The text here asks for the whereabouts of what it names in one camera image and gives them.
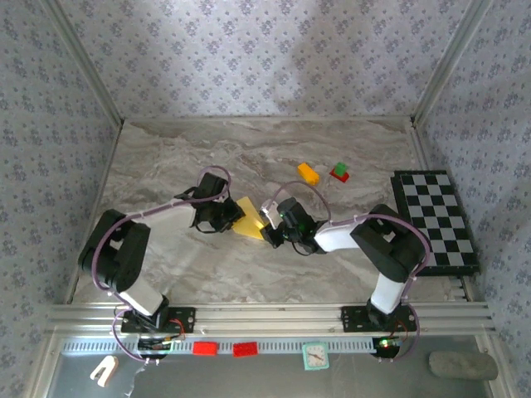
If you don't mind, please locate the yellow toy block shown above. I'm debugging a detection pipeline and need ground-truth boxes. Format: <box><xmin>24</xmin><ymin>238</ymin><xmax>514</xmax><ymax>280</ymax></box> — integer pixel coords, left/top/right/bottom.
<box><xmin>297</xmin><ymin>163</ymin><xmax>321</xmax><ymax>186</ymax></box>

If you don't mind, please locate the red flat brick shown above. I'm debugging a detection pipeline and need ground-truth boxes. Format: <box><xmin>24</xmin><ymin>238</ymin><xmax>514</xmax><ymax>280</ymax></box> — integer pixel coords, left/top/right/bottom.
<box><xmin>231</xmin><ymin>342</ymin><xmax>259</xmax><ymax>358</ymax></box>
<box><xmin>192</xmin><ymin>341</ymin><xmax>219</xmax><ymax>357</ymax></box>

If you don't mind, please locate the small mint clock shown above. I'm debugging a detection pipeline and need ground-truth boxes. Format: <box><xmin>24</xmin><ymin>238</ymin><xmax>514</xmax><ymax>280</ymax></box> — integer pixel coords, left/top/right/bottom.
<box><xmin>301</xmin><ymin>342</ymin><xmax>330</xmax><ymax>371</ymax></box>

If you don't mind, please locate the black white chessboard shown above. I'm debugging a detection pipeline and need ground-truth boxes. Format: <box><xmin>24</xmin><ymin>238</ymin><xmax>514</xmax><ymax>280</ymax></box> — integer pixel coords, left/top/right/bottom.
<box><xmin>391</xmin><ymin>169</ymin><xmax>481</xmax><ymax>278</ymax></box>

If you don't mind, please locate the right circuit board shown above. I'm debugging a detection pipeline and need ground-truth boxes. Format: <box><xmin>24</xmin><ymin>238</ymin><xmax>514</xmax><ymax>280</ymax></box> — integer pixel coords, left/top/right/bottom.
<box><xmin>372</xmin><ymin>336</ymin><xmax>403</xmax><ymax>357</ymax></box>

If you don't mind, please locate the circuit board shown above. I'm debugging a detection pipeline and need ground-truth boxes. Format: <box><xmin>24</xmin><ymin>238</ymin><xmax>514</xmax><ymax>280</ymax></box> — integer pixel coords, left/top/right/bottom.
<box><xmin>138</xmin><ymin>336</ymin><xmax>175</xmax><ymax>358</ymax></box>
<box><xmin>372</xmin><ymin>336</ymin><xmax>403</xmax><ymax>357</ymax></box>

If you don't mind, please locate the grey metal shelf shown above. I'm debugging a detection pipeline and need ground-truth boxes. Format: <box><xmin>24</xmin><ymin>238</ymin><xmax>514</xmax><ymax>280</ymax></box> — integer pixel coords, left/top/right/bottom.
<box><xmin>45</xmin><ymin>335</ymin><xmax>505</xmax><ymax>398</ymax></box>

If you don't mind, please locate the left circuit board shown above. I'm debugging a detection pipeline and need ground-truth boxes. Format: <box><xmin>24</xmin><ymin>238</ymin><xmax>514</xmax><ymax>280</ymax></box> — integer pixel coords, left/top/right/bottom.
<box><xmin>138</xmin><ymin>336</ymin><xmax>175</xmax><ymax>358</ymax></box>

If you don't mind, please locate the white plastic clip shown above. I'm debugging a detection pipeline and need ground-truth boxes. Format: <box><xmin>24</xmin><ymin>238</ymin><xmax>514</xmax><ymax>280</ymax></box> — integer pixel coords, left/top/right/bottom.
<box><xmin>90</xmin><ymin>355</ymin><xmax>119</xmax><ymax>389</ymax></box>

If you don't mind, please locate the grey stone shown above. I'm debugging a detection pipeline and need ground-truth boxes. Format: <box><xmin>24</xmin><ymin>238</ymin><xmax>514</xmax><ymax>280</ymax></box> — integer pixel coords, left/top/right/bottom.
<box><xmin>428</xmin><ymin>351</ymin><xmax>499</xmax><ymax>381</ymax></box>

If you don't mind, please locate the aluminium mounting rail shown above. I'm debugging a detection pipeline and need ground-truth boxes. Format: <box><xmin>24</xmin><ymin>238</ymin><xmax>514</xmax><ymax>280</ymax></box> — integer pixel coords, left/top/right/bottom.
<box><xmin>45</xmin><ymin>302</ymin><xmax>497</xmax><ymax>335</ymax></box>

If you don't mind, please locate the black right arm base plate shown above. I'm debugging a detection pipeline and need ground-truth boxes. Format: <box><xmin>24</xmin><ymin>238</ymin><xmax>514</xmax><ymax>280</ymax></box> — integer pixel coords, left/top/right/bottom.
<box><xmin>340</xmin><ymin>305</ymin><xmax>417</xmax><ymax>332</ymax></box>

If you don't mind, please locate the grey slotted cable duct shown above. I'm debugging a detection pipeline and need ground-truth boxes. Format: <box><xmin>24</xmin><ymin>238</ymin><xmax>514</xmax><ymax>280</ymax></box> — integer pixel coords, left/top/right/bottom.
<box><xmin>61</xmin><ymin>336</ymin><xmax>399</xmax><ymax>356</ymax></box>

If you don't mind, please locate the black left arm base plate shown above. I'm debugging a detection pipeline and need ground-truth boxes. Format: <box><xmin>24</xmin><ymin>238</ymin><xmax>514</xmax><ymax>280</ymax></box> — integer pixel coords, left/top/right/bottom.
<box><xmin>119</xmin><ymin>305</ymin><xmax>197</xmax><ymax>335</ymax></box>

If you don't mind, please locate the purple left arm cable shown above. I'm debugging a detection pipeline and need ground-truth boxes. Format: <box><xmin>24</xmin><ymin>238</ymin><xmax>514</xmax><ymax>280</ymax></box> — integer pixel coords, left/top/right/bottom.
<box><xmin>93</xmin><ymin>165</ymin><xmax>232</xmax><ymax>366</ymax></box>

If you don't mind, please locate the aluminium frame post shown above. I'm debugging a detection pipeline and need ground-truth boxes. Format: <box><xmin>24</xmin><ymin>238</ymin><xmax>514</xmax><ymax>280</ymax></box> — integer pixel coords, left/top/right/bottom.
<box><xmin>41</xmin><ymin>0</ymin><xmax>125</xmax><ymax>128</ymax></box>
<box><xmin>412</xmin><ymin>0</ymin><xmax>494</xmax><ymax>124</ymax></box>

